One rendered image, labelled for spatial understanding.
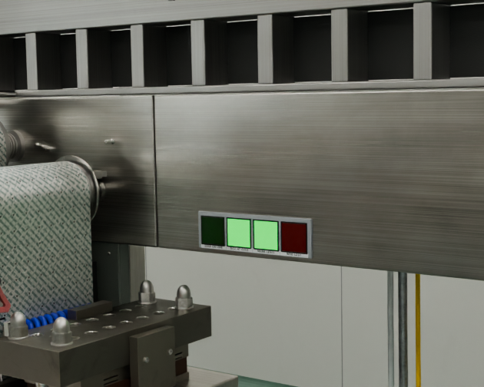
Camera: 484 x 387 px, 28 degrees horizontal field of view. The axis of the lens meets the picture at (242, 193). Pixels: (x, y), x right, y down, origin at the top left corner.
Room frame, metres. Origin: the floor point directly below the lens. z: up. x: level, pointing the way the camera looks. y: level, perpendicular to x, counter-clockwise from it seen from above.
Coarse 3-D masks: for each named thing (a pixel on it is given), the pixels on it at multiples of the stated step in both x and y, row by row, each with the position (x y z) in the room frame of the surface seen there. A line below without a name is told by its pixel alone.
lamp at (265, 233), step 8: (256, 224) 1.72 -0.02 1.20; (264, 224) 1.71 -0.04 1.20; (272, 224) 1.70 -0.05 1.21; (256, 232) 1.72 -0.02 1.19; (264, 232) 1.71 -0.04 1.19; (272, 232) 1.70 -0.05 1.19; (256, 240) 1.72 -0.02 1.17; (264, 240) 1.71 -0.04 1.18; (272, 240) 1.70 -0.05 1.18; (264, 248) 1.71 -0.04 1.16; (272, 248) 1.70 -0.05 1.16
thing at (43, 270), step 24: (0, 240) 1.68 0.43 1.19; (24, 240) 1.72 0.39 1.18; (48, 240) 1.77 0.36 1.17; (72, 240) 1.82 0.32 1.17; (0, 264) 1.67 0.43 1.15; (24, 264) 1.72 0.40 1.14; (48, 264) 1.77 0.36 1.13; (72, 264) 1.81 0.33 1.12; (24, 288) 1.72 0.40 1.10; (48, 288) 1.76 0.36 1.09; (72, 288) 1.81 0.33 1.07; (24, 312) 1.71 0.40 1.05; (48, 312) 1.76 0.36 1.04; (0, 336) 1.67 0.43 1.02
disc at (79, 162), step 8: (56, 160) 1.93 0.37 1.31; (64, 160) 1.91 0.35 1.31; (72, 160) 1.90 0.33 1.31; (80, 160) 1.89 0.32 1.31; (88, 168) 1.87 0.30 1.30; (88, 176) 1.87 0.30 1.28; (96, 184) 1.86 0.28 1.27; (96, 192) 1.86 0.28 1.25; (96, 200) 1.86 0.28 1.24; (96, 208) 1.86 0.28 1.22
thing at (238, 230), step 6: (228, 222) 1.76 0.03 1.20; (234, 222) 1.75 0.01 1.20; (240, 222) 1.74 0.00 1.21; (246, 222) 1.74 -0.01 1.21; (228, 228) 1.76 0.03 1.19; (234, 228) 1.75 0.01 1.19; (240, 228) 1.74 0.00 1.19; (246, 228) 1.74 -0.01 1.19; (228, 234) 1.76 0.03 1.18; (234, 234) 1.75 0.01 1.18; (240, 234) 1.74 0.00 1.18; (246, 234) 1.74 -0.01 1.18; (228, 240) 1.76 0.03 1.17; (234, 240) 1.75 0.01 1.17; (240, 240) 1.74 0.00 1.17; (246, 240) 1.74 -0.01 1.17; (246, 246) 1.74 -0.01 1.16
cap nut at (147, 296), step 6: (144, 282) 1.88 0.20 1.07; (150, 282) 1.88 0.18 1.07; (144, 288) 1.87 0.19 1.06; (150, 288) 1.87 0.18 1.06; (138, 294) 1.88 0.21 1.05; (144, 294) 1.87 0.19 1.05; (150, 294) 1.87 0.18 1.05; (138, 300) 1.89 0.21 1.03; (144, 300) 1.87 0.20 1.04; (150, 300) 1.87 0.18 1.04
